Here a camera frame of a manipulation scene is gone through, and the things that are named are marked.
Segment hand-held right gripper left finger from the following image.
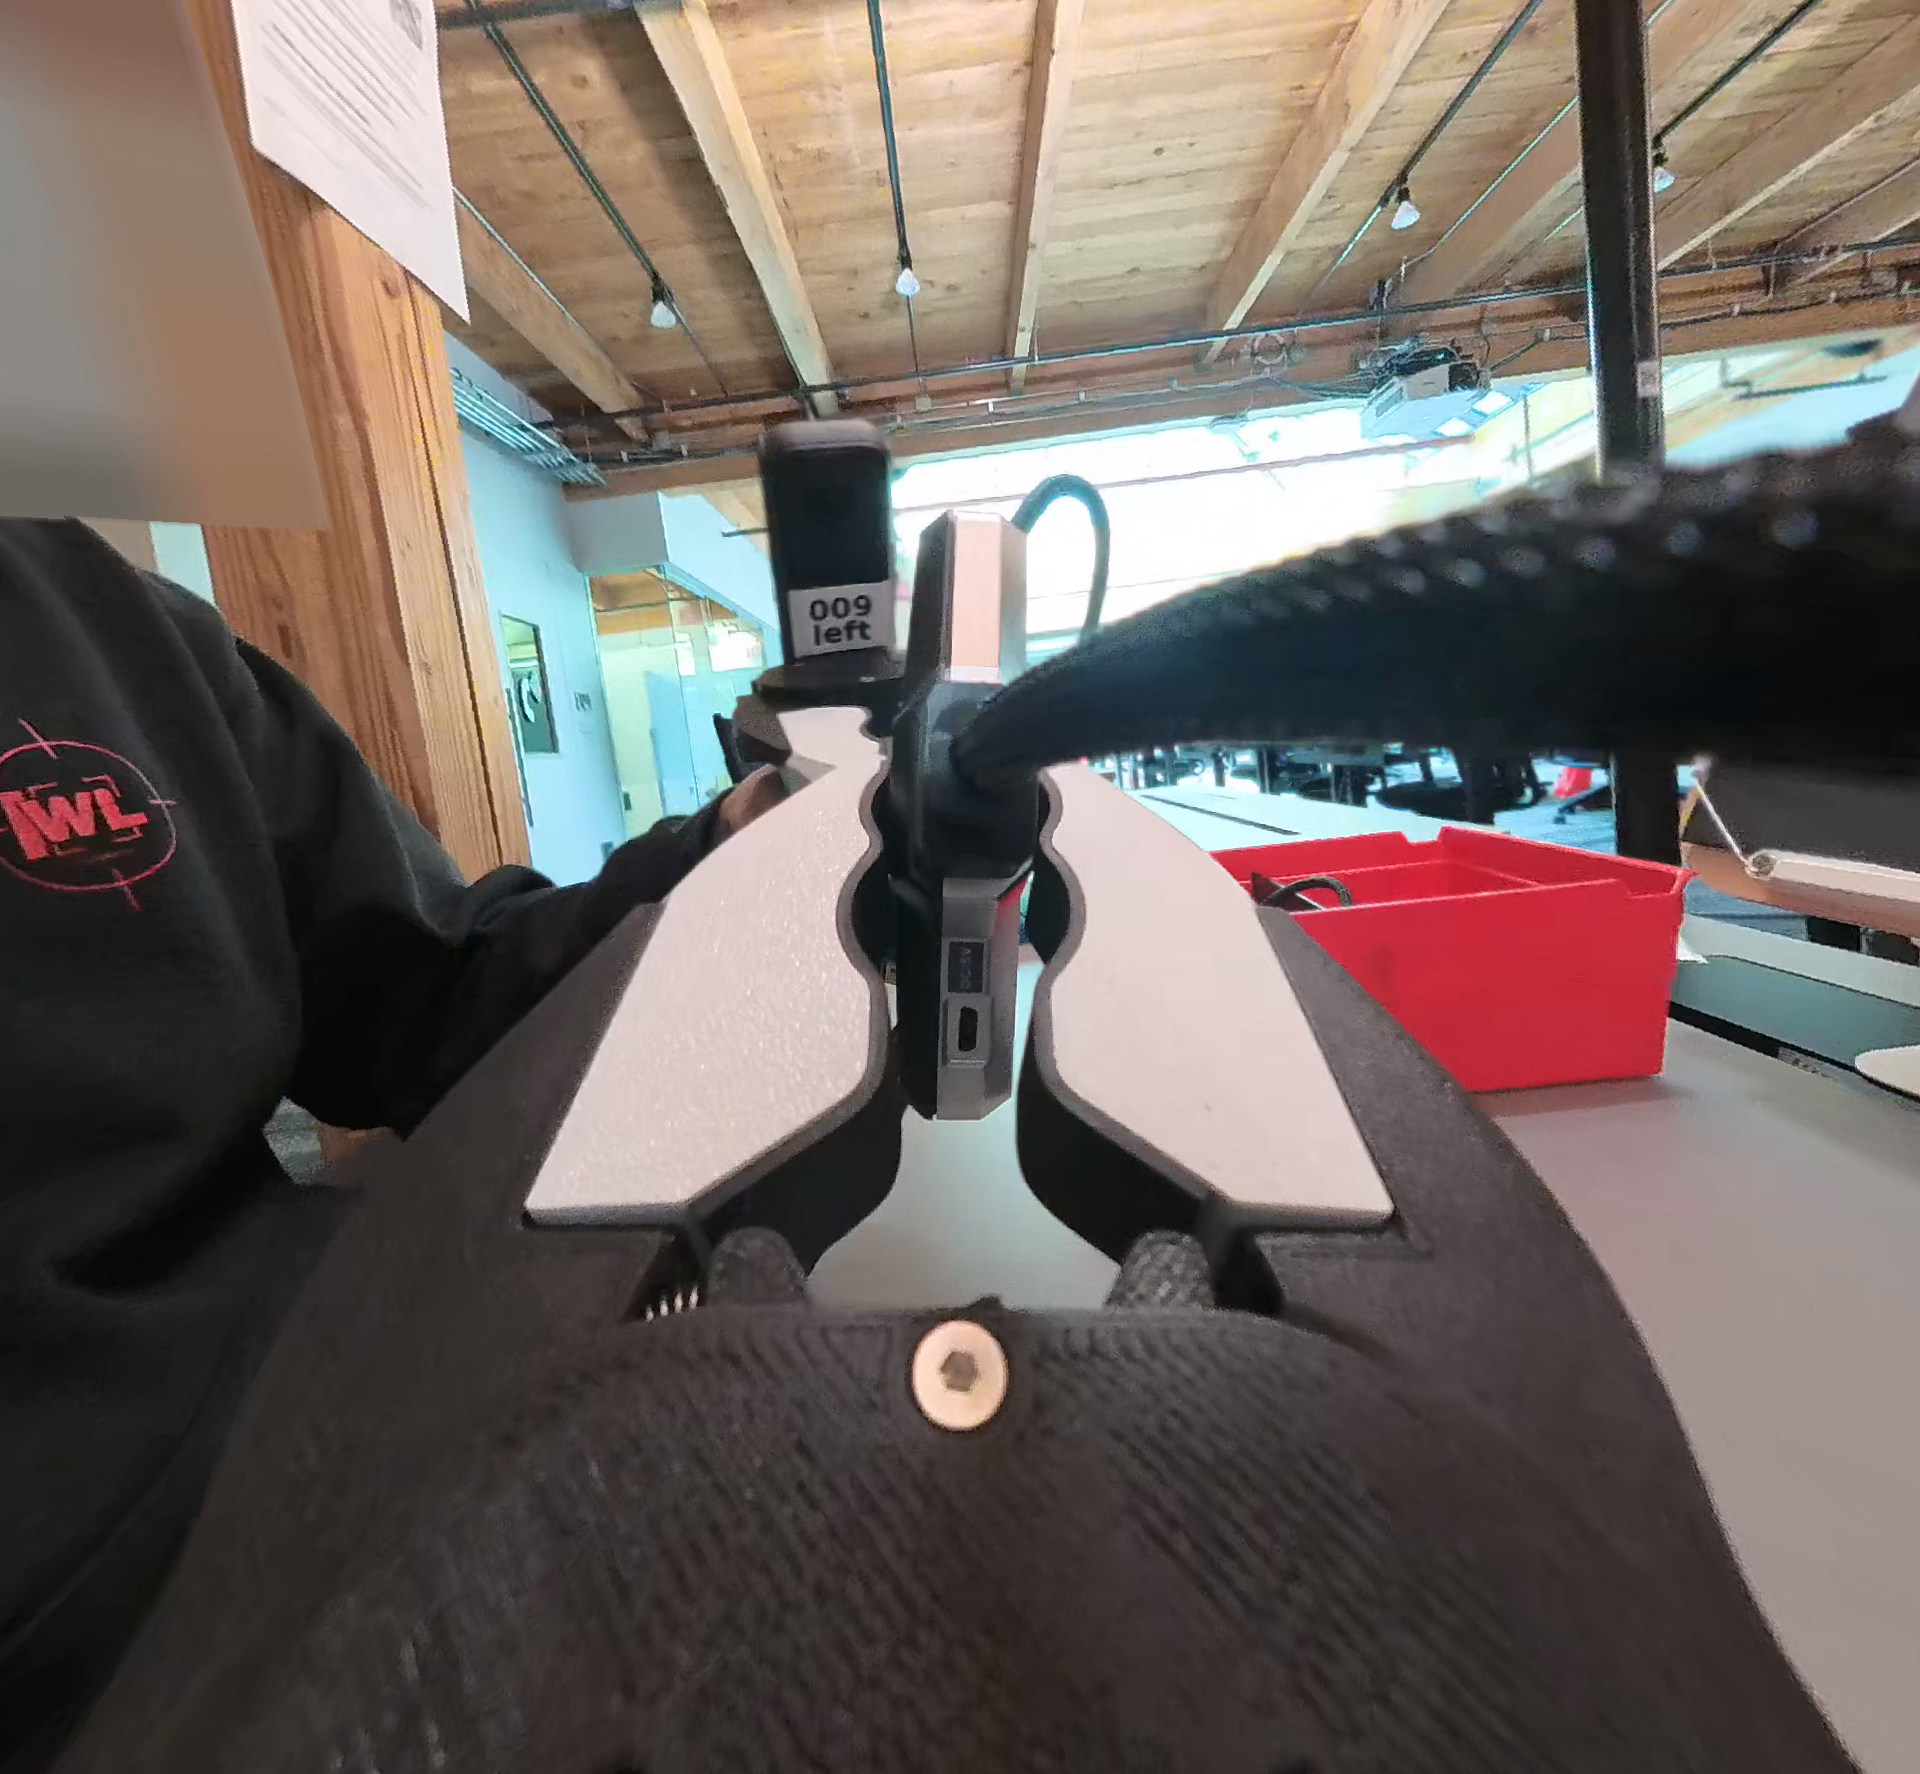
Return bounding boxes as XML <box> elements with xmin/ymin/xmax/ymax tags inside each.
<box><xmin>522</xmin><ymin>748</ymin><xmax>909</xmax><ymax>1273</ymax></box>

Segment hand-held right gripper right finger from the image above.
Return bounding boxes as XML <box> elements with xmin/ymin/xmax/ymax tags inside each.
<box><xmin>1016</xmin><ymin>766</ymin><xmax>1401</xmax><ymax>1270</ymax></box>

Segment black switch box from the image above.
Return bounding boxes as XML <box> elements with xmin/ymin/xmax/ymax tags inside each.
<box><xmin>892</xmin><ymin>509</ymin><xmax>1040</xmax><ymax>1122</ymax></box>

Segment thin black cable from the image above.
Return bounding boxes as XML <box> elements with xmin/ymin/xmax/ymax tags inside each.
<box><xmin>1008</xmin><ymin>472</ymin><xmax>1113</xmax><ymax>645</ymax></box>

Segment black braided cable green plugs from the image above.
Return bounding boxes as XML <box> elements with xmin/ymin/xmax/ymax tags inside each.
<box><xmin>948</xmin><ymin>431</ymin><xmax>1920</xmax><ymax>793</ymax></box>

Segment person's left forearm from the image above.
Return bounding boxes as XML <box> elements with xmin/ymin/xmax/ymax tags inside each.
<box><xmin>450</xmin><ymin>788</ymin><xmax>749</xmax><ymax>1004</ymax></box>

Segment red plastic bin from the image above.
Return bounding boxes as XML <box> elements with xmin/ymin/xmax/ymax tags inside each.
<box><xmin>1212</xmin><ymin>827</ymin><xmax>1690</xmax><ymax>1096</ymax></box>

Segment wooden pillar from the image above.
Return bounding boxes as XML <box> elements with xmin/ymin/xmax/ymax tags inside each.
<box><xmin>154</xmin><ymin>0</ymin><xmax>532</xmax><ymax>884</ymax></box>

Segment person's black sweatshirt torso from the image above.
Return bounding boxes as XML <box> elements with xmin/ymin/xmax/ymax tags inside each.
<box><xmin>0</xmin><ymin>514</ymin><xmax>707</xmax><ymax>1774</ymax></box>

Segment ceiling projector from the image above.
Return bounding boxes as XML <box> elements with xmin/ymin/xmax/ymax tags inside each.
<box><xmin>1357</xmin><ymin>344</ymin><xmax>1496</xmax><ymax>438</ymax></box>

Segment white paper notice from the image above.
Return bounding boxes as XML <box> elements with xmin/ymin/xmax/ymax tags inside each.
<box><xmin>210</xmin><ymin>0</ymin><xmax>470</xmax><ymax>325</ymax></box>

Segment black metal pole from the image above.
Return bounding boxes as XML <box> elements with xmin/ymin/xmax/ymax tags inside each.
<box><xmin>1563</xmin><ymin>0</ymin><xmax>1684</xmax><ymax>865</ymax></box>

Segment framed wall picture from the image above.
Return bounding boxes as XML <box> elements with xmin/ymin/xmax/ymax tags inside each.
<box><xmin>498</xmin><ymin>613</ymin><xmax>559</xmax><ymax>759</ymax></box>

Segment black panel with wooden frame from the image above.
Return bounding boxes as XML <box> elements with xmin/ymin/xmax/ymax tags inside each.
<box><xmin>1677</xmin><ymin>755</ymin><xmax>1920</xmax><ymax>942</ymax></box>

